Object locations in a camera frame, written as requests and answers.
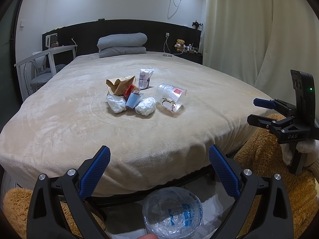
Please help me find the white paper packet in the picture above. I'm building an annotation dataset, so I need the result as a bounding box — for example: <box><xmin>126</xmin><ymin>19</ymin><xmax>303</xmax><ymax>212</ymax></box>
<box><xmin>138</xmin><ymin>69</ymin><xmax>154</xmax><ymax>90</ymax></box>

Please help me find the cream curtain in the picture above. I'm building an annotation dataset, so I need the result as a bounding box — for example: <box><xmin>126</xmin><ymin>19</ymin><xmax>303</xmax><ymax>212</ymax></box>
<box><xmin>203</xmin><ymin>0</ymin><xmax>318</xmax><ymax>103</ymax></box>

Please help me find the white tissue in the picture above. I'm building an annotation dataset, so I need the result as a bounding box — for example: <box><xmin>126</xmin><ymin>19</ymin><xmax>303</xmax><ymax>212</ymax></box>
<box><xmin>106</xmin><ymin>93</ymin><xmax>127</xmax><ymax>114</ymax></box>
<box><xmin>135</xmin><ymin>97</ymin><xmax>156</xmax><ymax>117</ymax></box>

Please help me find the white charger cable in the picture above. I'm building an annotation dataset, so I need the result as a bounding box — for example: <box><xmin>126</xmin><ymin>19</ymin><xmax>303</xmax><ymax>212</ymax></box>
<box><xmin>163</xmin><ymin>32</ymin><xmax>185</xmax><ymax>55</ymax></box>

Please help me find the right hand white glove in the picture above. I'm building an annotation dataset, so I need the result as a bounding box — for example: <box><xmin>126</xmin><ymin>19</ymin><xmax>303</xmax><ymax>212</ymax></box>
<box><xmin>281</xmin><ymin>139</ymin><xmax>319</xmax><ymax>173</ymax></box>

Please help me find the left hand bare skin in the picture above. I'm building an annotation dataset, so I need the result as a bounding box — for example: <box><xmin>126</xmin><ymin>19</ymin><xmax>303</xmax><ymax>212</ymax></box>
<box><xmin>138</xmin><ymin>234</ymin><xmax>158</xmax><ymax>239</ymax></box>

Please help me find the small teddy bear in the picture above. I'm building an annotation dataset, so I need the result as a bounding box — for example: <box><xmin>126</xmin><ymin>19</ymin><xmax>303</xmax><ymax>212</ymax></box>
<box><xmin>174</xmin><ymin>39</ymin><xmax>185</xmax><ymax>52</ymax></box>

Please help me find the white chair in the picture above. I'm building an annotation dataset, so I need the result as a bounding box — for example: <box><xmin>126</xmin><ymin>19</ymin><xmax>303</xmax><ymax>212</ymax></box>
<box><xmin>23</xmin><ymin>55</ymin><xmax>52</xmax><ymax>95</ymax></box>

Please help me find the brown paper bag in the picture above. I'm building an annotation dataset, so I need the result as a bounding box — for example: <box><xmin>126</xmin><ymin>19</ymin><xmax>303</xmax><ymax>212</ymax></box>
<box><xmin>105</xmin><ymin>75</ymin><xmax>136</xmax><ymax>96</ymax></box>

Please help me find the red snack wrapper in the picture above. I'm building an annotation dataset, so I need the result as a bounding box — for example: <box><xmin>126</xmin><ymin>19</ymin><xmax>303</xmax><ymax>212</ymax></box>
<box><xmin>123</xmin><ymin>85</ymin><xmax>140</xmax><ymax>100</ymax></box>

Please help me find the black plant figurine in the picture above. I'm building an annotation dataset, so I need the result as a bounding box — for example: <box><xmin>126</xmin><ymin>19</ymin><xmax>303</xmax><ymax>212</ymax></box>
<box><xmin>192</xmin><ymin>21</ymin><xmax>203</xmax><ymax>30</ymax></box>

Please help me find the brown fluffy rug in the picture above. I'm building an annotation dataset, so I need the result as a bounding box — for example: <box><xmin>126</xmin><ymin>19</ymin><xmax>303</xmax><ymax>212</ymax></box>
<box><xmin>4</xmin><ymin>128</ymin><xmax>318</xmax><ymax>238</ymax></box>

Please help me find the clear plastic cup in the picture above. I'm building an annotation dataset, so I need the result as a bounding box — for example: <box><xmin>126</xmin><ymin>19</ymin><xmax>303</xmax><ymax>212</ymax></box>
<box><xmin>155</xmin><ymin>83</ymin><xmax>187</xmax><ymax>113</ymax></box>

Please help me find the beige plush bed blanket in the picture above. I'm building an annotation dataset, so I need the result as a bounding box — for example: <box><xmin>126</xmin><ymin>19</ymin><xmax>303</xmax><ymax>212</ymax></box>
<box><xmin>1</xmin><ymin>52</ymin><xmax>271</xmax><ymax>196</ymax></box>

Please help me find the trash bin with clear liner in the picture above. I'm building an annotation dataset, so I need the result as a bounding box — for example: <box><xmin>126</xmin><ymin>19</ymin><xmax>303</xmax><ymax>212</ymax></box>
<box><xmin>109</xmin><ymin>186</ymin><xmax>237</xmax><ymax>239</ymax></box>

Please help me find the black tracker camera right gripper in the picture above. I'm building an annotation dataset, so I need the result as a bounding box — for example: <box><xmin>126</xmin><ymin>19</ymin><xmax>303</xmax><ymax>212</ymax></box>
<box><xmin>290</xmin><ymin>70</ymin><xmax>316</xmax><ymax>121</ymax></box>

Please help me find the white desk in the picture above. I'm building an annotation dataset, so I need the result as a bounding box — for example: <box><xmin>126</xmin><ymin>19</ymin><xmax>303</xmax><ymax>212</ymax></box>
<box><xmin>14</xmin><ymin>45</ymin><xmax>79</xmax><ymax>103</ymax></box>

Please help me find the black headboard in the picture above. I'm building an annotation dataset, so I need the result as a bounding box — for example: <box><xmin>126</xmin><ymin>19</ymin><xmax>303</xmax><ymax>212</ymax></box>
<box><xmin>41</xmin><ymin>19</ymin><xmax>203</xmax><ymax>65</ymax></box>

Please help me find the light blue wrapper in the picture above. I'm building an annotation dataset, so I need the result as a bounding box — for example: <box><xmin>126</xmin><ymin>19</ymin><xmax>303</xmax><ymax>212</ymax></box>
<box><xmin>126</xmin><ymin>92</ymin><xmax>143</xmax><ymax>109</ymax></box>

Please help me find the folded grey duvet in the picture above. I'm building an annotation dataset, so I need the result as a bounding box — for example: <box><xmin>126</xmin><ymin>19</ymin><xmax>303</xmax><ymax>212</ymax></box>
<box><xmin>97</xmin><ymin>32</ymin><xmax>148</xmax><ymax>58</ymax></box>

